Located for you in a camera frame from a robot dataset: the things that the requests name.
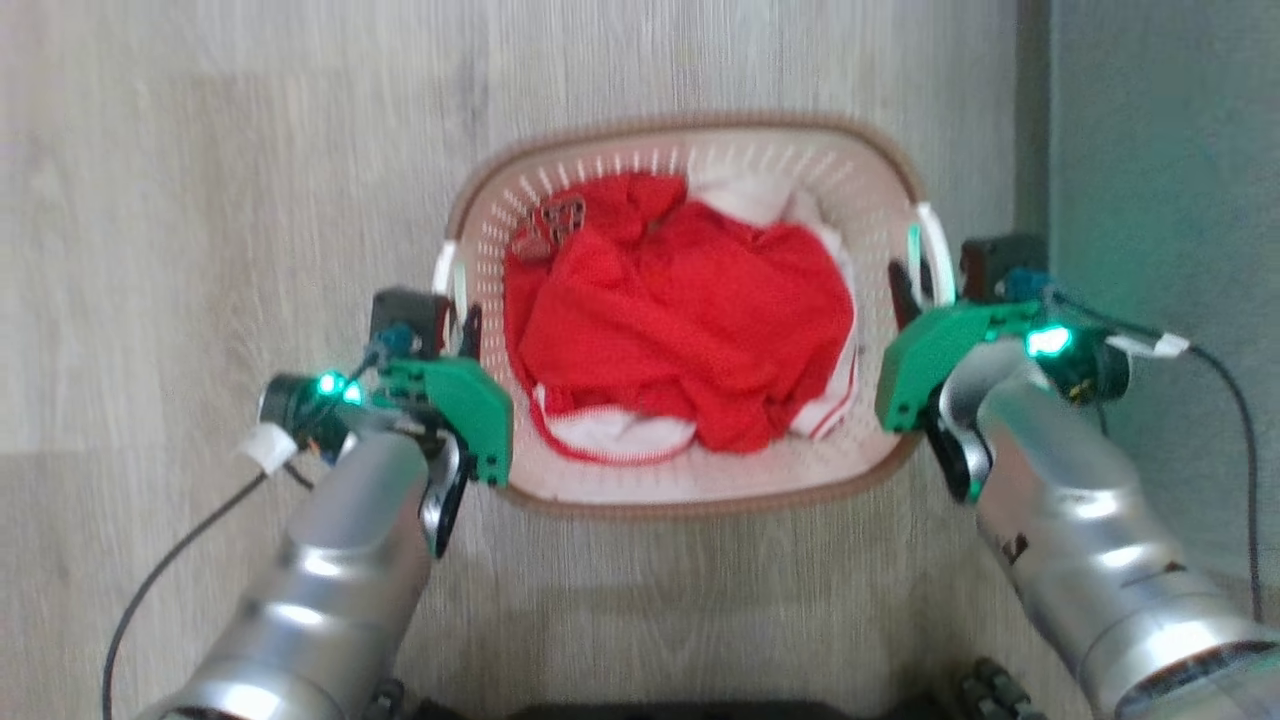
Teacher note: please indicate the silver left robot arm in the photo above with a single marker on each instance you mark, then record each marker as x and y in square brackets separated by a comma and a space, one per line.
[330, 580]

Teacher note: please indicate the dark red patterned cloth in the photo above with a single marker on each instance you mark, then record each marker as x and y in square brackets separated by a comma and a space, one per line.
[550, 228]

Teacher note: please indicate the white garment with red stripes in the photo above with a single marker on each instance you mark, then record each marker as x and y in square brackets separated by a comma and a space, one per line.
[610, 435]

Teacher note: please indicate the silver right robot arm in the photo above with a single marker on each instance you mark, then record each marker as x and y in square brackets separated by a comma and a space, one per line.
[1090, 540]

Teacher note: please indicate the beige plastic laundry basket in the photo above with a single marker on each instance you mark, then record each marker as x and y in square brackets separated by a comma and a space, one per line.
[700, 485]

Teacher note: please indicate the dark robot base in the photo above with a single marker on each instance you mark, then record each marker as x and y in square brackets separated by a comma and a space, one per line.
[700, 712]

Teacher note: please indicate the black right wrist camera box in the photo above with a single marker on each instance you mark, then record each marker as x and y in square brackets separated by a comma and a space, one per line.
[1000, 265]

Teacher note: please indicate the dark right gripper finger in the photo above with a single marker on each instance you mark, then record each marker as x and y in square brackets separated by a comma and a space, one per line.
[905, 300]

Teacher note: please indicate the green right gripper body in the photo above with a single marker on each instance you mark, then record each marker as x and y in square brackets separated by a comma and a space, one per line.
[930, 360]

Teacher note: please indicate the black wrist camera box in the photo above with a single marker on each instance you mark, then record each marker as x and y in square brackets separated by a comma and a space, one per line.
[1000, 265]
[405, 315]

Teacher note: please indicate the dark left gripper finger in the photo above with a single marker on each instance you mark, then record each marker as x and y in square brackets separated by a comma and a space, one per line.
[472, 335]

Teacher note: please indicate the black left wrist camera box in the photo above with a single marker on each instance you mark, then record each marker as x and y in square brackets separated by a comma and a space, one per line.
[405, 315]

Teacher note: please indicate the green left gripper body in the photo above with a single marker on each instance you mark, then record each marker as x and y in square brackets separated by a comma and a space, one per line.
[468, 405]

